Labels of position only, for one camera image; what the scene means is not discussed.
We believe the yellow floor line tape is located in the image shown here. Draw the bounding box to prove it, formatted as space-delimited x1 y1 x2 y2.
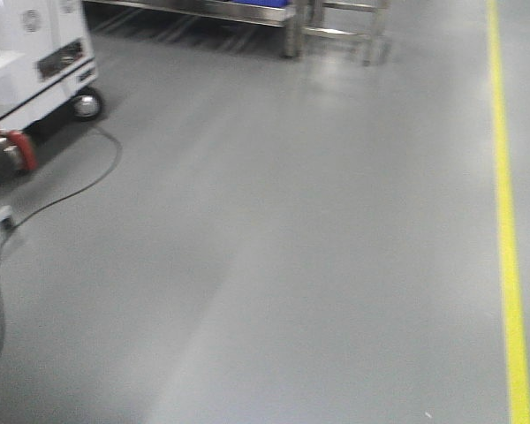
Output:
486 1 530 423

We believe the white wheeled machine cart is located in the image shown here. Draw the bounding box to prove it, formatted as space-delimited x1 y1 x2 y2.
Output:
0 0 104 172

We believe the stainless steel table frame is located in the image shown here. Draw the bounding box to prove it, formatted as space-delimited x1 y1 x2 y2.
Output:
101 0 390 64

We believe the grey floor cable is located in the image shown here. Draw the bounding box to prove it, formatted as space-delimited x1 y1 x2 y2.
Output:
0 125 124 394

